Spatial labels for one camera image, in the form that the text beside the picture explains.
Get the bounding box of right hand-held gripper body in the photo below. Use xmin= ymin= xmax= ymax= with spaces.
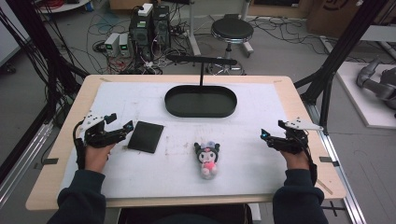
xmin=267 ymin=117 xmax=324 ymax=155

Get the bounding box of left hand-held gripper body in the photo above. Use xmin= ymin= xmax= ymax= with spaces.
xmin=78 ymin=112 xmax=126 ymax=149

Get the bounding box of person's right hand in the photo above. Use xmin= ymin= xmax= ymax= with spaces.
xmin=279 ymin=148 xmax=311 ymax=172

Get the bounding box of person's left hand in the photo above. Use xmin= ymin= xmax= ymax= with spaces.
xmin=83 ymin=143 xmax=117 ymax=174

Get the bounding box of black flat rectangular pad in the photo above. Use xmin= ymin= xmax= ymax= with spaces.
xmin=127 ymin=120 xmax=165 ymax=155

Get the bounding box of black and pink plush toy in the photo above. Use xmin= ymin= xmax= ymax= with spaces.
xmin=193 ymin=140 xmax=221 ymax=181

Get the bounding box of white table mat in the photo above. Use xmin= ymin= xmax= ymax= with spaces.
xmin=60 ymin=81 xmax=290 ymax=200

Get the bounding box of black oval tray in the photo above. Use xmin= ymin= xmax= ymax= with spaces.
xmin=163 ymin=84 xmax=238 ymax=119

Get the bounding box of white power supply unit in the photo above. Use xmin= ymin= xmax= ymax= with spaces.
xmin=118 ymin=33 xmax=132 ymax=58
xmin=104 ymin=32 xmax=121 ymax=58

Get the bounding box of white floor board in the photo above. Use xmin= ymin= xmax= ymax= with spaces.
xmin=335 ymin=61 xmax=396 ymax=131

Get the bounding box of black computer tower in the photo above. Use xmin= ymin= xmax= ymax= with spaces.
xmin=128 ymin=11 xmax=154 ymax=63
xmin=151 ymin=5 xmax=172 ymax=51

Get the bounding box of black T-shaped stand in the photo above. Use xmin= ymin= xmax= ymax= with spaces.
xmin=166 ymin=54 xmax=238 ymax=88

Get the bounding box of black round stool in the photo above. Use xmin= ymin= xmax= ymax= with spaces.
xmin=206 ymin=17 xmax=255 ymax=77

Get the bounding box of white box on tower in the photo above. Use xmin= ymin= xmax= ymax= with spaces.
xmin=136 ymin=2 xmax=154 ymax=18

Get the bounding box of cardboard box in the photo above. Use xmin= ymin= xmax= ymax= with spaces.
xmin=305 ymin=0 xmax=396 ymax=39

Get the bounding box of left hand-held gripper cable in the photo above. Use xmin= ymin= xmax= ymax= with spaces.
xmin=72 ymin=120 xmax=87 ymax=171

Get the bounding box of tangle of floor cables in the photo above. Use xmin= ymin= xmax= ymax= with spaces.
xmin=86 ymin=12 xmax=194 ymax=76

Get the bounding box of aluminium rail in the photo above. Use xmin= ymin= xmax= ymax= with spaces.
xmin=0 ymin=121 xmax=54 ymax=208
xmin=305 ymin=102 xmax=368 ymax=224

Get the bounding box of black frame post with cables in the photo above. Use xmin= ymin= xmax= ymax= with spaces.
xmin=0 ymin=0 xmax=90 ymax=125

